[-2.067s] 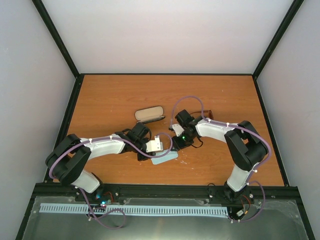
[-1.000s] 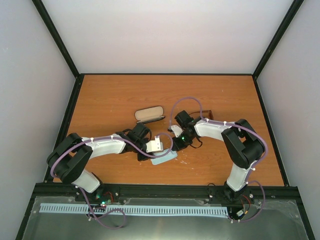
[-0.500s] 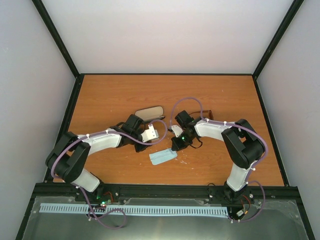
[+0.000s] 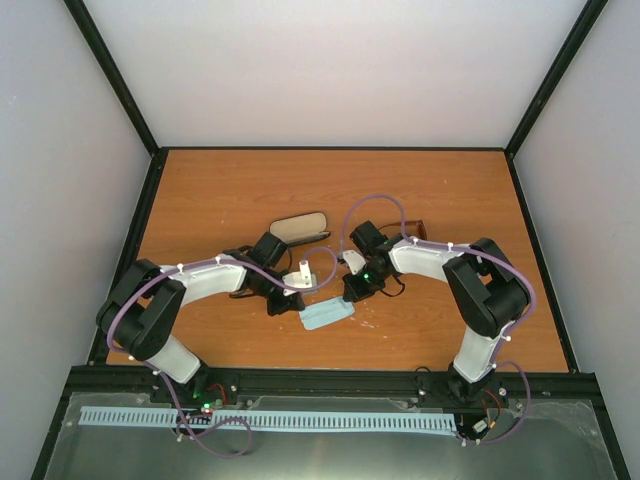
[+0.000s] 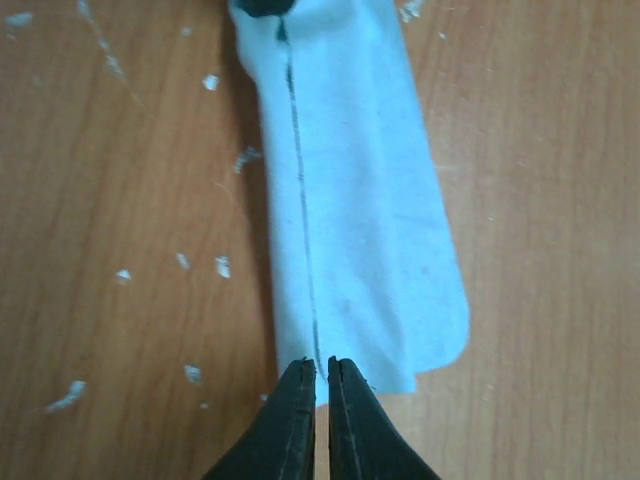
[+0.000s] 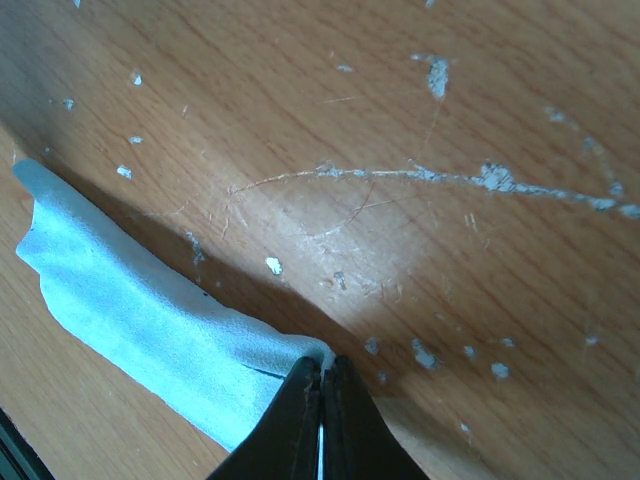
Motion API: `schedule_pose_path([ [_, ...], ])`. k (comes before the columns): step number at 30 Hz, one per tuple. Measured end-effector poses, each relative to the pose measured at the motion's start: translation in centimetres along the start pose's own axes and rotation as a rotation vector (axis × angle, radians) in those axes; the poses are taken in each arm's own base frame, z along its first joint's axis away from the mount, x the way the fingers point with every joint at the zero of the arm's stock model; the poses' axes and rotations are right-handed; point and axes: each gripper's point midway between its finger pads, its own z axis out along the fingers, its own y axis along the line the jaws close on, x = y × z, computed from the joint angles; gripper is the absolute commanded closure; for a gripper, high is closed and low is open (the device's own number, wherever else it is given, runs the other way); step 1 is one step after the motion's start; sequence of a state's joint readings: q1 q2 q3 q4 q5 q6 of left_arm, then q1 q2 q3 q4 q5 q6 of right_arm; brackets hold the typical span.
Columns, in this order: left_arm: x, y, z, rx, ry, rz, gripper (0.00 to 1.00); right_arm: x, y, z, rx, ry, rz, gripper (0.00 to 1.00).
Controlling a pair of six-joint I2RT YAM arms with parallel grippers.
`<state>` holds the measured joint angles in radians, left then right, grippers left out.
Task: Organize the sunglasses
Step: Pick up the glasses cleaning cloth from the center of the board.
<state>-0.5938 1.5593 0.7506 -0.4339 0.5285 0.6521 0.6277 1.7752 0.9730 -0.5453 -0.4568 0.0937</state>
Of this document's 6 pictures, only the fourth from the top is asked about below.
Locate light blue cleaning cloth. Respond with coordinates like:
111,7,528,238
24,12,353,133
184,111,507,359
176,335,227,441
299,297,355,331

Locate black aluminium frame rail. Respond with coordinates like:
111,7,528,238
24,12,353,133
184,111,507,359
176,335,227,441
64,364,599,406

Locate light blue cable duct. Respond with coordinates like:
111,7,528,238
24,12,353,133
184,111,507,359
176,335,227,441
77,406,456,436

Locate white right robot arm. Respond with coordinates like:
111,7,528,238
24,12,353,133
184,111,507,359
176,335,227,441
341,221,537,404

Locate brown sunglasses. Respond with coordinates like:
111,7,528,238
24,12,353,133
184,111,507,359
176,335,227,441
379,220,427,240

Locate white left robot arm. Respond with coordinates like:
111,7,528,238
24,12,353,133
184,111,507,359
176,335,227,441
96,232,316,403

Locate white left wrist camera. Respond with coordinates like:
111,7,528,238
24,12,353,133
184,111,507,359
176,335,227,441
282,260,317,296

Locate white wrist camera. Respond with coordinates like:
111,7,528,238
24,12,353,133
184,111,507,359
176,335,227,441
341,250,366,275
282,260,317,296

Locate black glasses case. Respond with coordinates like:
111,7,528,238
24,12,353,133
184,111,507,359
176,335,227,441
269,212,331,247

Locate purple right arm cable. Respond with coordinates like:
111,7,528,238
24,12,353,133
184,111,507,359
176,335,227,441
338,194,539,447

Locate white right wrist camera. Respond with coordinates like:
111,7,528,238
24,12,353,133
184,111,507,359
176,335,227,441
341,250,366,275

